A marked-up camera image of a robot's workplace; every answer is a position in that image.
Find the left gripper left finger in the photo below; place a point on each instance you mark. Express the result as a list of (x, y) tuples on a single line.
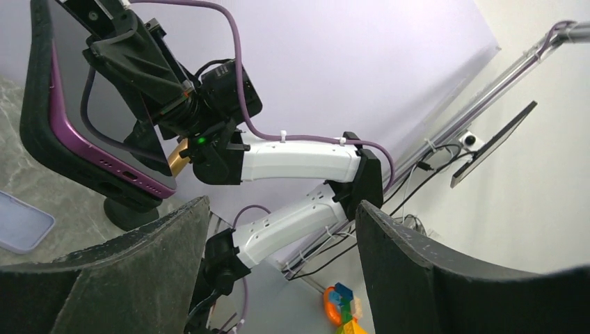
[(139, 282)]

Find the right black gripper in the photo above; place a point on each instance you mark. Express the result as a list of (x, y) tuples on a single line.
[(134, 57)]

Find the black monitor on pole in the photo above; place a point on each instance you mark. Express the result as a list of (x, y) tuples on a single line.
[(481, 149)]

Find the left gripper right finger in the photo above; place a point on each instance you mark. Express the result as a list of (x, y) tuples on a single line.
[(418, 285)]

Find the lavender phone case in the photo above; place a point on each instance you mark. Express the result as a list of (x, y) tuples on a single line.
[(23, 226)]

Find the black phone dark case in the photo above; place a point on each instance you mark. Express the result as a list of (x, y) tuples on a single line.
[(41, 97)]

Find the black microphone stand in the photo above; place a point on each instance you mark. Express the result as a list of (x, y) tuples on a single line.
[(125, 218)]

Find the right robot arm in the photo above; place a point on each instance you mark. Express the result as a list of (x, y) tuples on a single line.
[(305, 69)]

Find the colourful toy blocks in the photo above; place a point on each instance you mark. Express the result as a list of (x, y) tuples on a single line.
[(343, 309)]

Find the purple smartphone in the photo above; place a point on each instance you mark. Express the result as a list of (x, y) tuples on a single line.
[(107, 112)]

